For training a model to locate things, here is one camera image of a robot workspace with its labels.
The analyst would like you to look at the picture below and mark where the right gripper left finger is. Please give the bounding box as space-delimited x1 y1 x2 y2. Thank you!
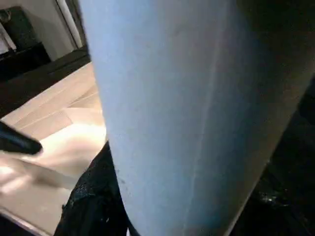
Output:
55 142 135 236

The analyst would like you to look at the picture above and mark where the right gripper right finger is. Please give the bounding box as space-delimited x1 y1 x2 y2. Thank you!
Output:
228 157 315 236

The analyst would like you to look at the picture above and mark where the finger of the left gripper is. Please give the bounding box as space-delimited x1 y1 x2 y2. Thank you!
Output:
0 121 44 155

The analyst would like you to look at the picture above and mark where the white plastic table top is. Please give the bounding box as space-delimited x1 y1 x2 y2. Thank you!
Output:
0 61 109 236

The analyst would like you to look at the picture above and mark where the white plastic table leg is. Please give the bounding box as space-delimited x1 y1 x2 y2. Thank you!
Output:
80 0 315 236

